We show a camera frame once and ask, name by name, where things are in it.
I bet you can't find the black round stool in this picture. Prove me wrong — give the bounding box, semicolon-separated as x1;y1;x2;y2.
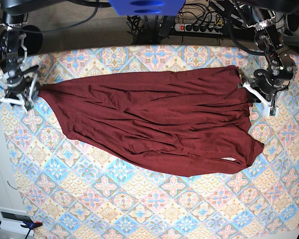
22;25;43;55

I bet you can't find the black round object top right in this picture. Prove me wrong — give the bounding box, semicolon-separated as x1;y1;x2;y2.
286;14;299;32

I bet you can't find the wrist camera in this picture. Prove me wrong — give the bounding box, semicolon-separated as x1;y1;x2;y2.
267;106;279;117
24;101;34;112

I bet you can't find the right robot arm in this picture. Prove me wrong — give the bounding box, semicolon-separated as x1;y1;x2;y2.
0;0;59;110

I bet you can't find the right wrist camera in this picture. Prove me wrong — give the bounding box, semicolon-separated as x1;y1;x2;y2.
24;101;34;112

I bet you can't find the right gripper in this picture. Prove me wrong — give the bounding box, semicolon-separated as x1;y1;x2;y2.
0;65;41;102

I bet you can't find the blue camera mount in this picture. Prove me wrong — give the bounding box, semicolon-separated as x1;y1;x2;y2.
108;0;185;16

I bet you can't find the patterned tablecloth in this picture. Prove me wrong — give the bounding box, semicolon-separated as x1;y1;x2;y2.
0;56;299;239

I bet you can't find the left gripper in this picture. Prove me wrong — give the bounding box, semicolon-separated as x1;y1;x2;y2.
238;69;289;104

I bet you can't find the white power strip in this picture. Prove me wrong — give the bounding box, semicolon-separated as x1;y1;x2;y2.
174;23;221;34

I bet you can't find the dark red t-shirt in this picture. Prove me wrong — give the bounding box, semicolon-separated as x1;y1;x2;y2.
38;66;264;176

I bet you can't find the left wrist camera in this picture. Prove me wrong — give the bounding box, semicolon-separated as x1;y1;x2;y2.
267;106;279;117

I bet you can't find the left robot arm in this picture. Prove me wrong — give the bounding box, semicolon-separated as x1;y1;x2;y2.
226;0;299;107

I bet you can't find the blue orange clamp lower left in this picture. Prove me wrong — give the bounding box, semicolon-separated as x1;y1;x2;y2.
0;220;43;239

